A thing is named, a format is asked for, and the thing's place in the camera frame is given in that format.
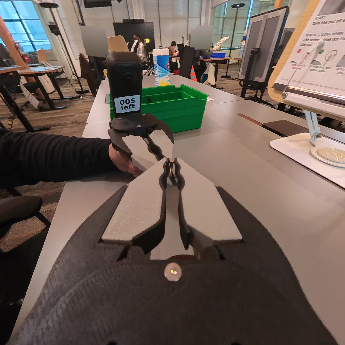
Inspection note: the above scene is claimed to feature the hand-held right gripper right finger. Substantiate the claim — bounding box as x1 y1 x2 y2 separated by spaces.
172 158 243 260

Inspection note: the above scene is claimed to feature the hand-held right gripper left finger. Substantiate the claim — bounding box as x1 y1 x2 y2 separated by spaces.
101 158 167 255

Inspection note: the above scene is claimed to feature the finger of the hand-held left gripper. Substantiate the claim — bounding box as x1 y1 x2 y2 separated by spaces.
148 121 175 160
107 129 165 173

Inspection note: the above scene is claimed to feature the green plastic bin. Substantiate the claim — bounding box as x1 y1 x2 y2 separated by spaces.
109 84 210 134

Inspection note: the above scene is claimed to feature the person's left forearm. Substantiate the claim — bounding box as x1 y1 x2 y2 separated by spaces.
0 131 119 189

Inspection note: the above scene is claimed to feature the grey desk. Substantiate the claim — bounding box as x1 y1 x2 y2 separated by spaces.
11 74 345 345

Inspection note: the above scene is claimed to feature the wooden top office desk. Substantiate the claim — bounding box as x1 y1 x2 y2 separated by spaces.
17 65 66 111
0 66 35 132

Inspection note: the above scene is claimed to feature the person's left hand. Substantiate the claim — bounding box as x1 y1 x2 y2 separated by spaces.
109 144 144 177

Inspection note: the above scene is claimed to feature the wipes canister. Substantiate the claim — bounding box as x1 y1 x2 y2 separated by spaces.
153 49 171 87

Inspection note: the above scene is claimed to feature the light wooden board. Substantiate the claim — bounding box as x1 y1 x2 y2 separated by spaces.
107 35 130 53
37 49 52 65

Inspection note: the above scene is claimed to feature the dark jacket on chair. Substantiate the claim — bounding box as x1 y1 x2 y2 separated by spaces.
79 52 93 89

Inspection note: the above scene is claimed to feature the black floor lamp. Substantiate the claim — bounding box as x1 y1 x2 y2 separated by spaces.
38 2 89 95
222 3 246 79

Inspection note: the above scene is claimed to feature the white document stand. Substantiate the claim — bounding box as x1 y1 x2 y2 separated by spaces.
270 86 345 188

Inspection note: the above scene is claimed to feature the black flat pad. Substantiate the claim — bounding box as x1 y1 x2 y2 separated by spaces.
262 120 306 138

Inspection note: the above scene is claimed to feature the large window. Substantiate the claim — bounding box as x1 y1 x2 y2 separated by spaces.
0 0 52 52

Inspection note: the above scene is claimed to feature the grey panel on black stand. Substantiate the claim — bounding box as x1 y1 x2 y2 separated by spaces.
238 6 290 101

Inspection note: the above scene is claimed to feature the person's black clothing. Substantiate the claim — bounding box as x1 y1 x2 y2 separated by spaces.
0 229 49 343

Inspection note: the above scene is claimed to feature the instruction sheet on white stand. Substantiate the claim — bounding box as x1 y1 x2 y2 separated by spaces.
267 0 345 105

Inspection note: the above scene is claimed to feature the black wall screen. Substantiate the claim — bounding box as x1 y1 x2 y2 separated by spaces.
113 19 155 49

